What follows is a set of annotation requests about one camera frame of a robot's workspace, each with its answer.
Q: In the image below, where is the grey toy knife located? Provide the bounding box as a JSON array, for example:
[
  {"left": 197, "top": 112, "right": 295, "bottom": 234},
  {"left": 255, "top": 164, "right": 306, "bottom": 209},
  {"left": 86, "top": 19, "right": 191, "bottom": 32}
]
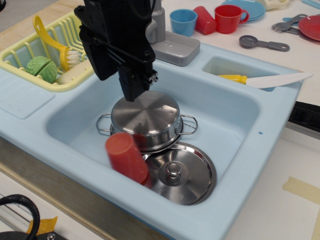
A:
[{"left": 287, "top": 14, "right": 308, "bottom": 26}]

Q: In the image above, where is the grey toy faucet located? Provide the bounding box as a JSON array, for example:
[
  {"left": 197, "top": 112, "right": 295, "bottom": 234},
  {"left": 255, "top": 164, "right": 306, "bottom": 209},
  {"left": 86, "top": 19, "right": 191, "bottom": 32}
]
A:
[{"left": 145, "top": 0, "right": 201, "bottom": 67}]

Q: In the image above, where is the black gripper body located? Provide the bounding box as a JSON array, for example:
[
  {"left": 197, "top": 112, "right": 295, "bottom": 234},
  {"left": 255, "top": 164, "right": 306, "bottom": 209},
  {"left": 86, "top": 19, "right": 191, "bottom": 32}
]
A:
[{"left": 74, "top": 0, "right": 158, "bottom": 84}]

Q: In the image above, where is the red tumbler lying down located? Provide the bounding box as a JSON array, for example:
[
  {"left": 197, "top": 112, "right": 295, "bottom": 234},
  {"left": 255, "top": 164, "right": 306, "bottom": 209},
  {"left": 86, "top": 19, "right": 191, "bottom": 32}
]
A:
[{"left": 193, "top": 6, "right": 217, "bottom": 35}]

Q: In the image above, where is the yellow dish rack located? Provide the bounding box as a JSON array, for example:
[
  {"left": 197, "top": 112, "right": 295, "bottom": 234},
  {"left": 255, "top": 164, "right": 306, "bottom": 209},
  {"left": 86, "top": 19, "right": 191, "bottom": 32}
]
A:
[{"left": 0, "top": 12, "right": 94, "bottom": 92}]

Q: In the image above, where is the grey toy fork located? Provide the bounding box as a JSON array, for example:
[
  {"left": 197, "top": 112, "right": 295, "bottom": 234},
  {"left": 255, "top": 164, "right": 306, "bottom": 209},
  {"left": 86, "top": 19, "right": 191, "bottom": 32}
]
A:
[{"left": 271, "top": 22, "right": 300, "bottom": 35}]

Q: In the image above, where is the blue plastic plate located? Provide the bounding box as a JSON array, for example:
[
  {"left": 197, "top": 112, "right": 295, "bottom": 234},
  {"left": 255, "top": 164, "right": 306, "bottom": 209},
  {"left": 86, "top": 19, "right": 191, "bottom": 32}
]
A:
[{"left": 221, "top": 0, "right": 266, "bottom": 21}]

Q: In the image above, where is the black corrugated cable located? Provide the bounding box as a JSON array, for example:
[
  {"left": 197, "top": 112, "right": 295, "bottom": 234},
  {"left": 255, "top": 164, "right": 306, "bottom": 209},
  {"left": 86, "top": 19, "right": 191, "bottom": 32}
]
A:
[{"left": 0, "top": 194, "right": 41, "bottom": 237}]

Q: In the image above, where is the light blue toy sink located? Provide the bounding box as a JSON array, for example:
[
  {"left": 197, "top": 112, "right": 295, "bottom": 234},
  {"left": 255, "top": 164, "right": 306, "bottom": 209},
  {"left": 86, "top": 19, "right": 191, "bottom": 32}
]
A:
[{"left": 0, "top": 43, "right": 301, "bottom": 240}]

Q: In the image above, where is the red plastic tumbler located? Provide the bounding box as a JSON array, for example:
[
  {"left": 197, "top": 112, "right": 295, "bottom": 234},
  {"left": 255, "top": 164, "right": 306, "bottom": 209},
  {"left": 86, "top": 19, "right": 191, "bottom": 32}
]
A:
[{"left": 105, "top": 132, "right": 149, "bottom": 185}]

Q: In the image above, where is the yellow tape piece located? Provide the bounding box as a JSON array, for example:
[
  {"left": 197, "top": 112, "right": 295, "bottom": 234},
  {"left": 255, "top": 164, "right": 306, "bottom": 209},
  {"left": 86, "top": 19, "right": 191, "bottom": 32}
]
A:
[{"left": 36, "top": 216, "right": 58, "bottom": 235}]

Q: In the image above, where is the steel pot lid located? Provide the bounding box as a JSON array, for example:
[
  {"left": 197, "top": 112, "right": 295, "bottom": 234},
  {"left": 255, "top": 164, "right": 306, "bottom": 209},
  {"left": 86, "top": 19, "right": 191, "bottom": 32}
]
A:
[{"left": 143, "top": 142, "right": 217, "bottom": 206}]

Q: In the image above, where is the blue toy utensil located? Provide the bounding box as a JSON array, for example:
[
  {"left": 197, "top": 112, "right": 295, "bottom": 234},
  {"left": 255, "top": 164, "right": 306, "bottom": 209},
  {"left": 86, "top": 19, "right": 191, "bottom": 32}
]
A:
[{"left": 282, "top": 17, "right": 298, "bottom": 26}]

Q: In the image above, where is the steel pot upside down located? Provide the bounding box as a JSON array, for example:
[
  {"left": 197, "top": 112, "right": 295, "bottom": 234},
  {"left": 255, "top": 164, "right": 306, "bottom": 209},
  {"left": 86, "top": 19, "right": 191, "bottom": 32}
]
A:
[{"left": 96, "top": 90, "right": 199, "bottom": 153}]

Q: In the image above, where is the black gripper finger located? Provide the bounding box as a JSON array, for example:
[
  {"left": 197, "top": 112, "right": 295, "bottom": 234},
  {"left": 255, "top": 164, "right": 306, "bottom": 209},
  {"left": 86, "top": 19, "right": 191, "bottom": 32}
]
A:
[
  {"left": 79, "top": 25, "right": 125, "bottom": 81},
  {"left": 117, "top": 65, "right": 150, "bottom": 102}
]

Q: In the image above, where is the blue plastic cup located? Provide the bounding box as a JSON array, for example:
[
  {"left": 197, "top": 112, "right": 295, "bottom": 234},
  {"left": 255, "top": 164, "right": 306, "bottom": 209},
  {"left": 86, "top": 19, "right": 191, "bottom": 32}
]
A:
[{"left": 169, "top": 9, "right": 198, "bottom": 37}]

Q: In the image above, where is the green toy cabbage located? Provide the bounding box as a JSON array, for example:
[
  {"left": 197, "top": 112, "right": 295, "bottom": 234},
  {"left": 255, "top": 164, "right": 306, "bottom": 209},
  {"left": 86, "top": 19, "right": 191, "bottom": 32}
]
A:
[{"left": 26, "top": 56, "right": 58, "bottom": 84}]

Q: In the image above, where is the beige masking tape strip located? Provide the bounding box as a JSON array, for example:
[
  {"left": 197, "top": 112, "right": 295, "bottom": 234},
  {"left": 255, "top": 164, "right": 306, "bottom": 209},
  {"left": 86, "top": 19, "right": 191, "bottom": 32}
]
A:
[{"left": 282, "top": 176, "right": 320, "bottom": 205}]

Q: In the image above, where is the yellow dish brush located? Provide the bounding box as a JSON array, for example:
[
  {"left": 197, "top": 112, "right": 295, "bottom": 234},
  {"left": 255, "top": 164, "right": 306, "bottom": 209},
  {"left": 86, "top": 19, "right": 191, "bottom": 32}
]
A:
[{"left": 32, "top": 15, "right": 82, "bottom": 72}]

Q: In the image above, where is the red mug with handle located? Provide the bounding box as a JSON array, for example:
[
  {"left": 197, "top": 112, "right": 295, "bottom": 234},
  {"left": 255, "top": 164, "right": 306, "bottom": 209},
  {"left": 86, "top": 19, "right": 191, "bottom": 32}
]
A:
[{"left": 214, "top": 4, "right": 250, "bottom": 34}]

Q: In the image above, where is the white yellow toy knife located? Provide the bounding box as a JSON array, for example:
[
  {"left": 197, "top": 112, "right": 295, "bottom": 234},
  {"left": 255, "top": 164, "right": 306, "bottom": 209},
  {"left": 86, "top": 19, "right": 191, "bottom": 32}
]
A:
[{"left": 218, "top": 72, "right": 313, "bottom": 89}]

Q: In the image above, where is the red plastic plate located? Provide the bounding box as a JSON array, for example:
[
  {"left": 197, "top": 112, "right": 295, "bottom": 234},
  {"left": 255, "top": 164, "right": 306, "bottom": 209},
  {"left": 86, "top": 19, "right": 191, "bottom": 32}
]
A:
[{"left": 298, "top": 15, "right": 320, "bottom": 41}]

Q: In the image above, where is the grey toy spoon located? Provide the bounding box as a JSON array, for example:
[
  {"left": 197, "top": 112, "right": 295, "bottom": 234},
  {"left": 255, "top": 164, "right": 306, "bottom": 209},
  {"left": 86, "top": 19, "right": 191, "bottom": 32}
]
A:
[{"left": 239, "top": 35, "right": 290, "bottom": 52}]

